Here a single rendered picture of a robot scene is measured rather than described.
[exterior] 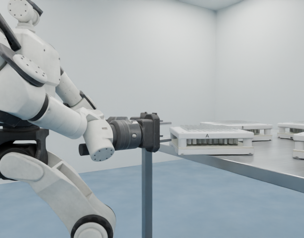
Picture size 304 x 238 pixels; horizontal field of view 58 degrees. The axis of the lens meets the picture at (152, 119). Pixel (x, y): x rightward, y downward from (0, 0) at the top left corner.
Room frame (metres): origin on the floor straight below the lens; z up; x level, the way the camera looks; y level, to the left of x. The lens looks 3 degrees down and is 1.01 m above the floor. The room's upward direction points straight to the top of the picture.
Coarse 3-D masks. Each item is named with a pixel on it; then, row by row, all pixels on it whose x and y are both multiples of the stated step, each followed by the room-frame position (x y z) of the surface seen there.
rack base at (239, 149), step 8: (176, 144) 0.92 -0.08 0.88; (240, 144) 0.92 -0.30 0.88; (176, 152) 0.90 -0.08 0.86; (184, 152) 0.86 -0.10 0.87; (192, 152) 0.86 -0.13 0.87; (200, 152) 0.86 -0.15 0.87; (208, 152) 0.87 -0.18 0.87; (216, 152) 0.87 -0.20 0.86; (224, 152) 0.87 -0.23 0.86; (232, 152) 0.87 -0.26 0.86; (240, 152) 0.87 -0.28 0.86; (248, 152) 0.87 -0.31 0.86
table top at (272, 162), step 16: (288, 128) 1.86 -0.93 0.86; (160, 144) 1.13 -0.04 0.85; (256, 144) 1.10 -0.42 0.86; (272, 144) 1.10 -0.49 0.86; (288, 144) 1.10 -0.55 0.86; (192, 160) 0.94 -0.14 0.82; (208, 160) 0.87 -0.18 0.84; (224, 160) 0.81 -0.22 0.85; (240, 160) 0.79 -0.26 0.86; (256, 160) 0.79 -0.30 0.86; (272, 160) 0.79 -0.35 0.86; (288, 160) 0.79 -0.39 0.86; (256, 176) 0.71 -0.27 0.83; (272, 176) 0.66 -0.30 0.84; (288, 176) 0.63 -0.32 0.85
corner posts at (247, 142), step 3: (171, 135) 1.08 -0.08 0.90; (174, 138) 1.08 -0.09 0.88; (249, 138) 0.88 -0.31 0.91; (180, 141) 0.87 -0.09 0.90; (183, 141) 0.86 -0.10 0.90; (243, 141) 0.89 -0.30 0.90; (246, 141) 0.88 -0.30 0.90; (249, 141) 0.88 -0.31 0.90; (180, 144) 0.87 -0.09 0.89; (183, 144) 0.86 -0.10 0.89; (243, 144) 0.89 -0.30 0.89; (246, 144) 0.88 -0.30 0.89; (249, 144) 0.88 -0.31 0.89
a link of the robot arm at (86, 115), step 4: (80, 108) 0.71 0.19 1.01; (84, 108) 0.73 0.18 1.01; (80, 112) 0.68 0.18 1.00; (84, 112) 0.71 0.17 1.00; (88, 112) 0.73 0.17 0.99; (92, 112) 0.75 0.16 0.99; (80, 116) 0.67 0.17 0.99; (84, 116) 0.69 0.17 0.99; (88, 116) 0.74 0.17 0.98; (92, 116) 0.74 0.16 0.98; (96, 116) 0.76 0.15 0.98; (84, 120) 0.68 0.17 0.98; (88, 120) 0.75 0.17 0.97; (80, 124) 0.66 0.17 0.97; (84, 124) 0.67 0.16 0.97; (80, 128) 0.66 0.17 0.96; (84, 128) 0.67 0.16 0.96; (76, 132) 0.66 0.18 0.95; (80, 132) 0.66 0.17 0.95; (68, 136) 0.66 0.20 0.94; (72, 136) 0.66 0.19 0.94; (76, 136) 0.67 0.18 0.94; (80, 136) 0.67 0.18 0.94
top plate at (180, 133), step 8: (176, 128) 1.02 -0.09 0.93; (176, 136) 0.91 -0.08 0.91; (184, 136) 0.86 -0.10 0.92; (192, 136) 0.86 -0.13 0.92; (200, 136) 0.86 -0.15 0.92; (216, 136) 0.87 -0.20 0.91; (224, 136) 0.87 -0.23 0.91; (232, 136) 0.87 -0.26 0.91; (240, 136) 0.87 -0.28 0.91; (248, 136) 0.87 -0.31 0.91
